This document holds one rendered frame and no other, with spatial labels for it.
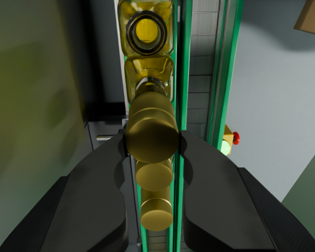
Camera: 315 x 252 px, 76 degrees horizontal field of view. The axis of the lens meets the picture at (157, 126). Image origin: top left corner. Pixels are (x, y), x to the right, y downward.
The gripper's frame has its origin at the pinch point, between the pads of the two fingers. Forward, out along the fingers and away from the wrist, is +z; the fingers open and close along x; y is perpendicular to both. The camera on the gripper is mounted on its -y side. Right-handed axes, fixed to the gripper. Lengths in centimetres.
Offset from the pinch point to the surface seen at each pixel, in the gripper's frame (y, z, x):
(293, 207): 160, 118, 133
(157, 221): 11.5, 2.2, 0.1
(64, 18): -6.9, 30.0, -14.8
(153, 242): 61, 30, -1
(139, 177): 5.5, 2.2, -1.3
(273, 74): 8, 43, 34
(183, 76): 2.1, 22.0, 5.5
